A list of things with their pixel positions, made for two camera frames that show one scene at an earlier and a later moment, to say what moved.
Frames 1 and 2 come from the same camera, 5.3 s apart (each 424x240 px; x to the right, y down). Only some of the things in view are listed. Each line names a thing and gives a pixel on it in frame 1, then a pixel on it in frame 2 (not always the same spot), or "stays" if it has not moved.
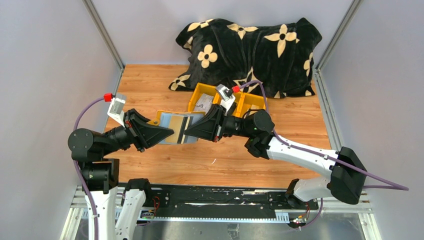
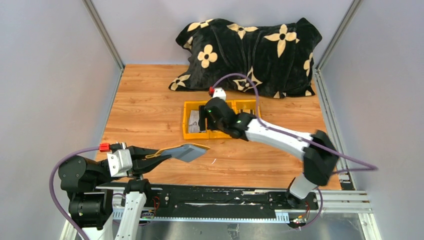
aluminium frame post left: [102, 28] stays
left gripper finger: [151, 134] → [137, 150]
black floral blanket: [279, 56] stays
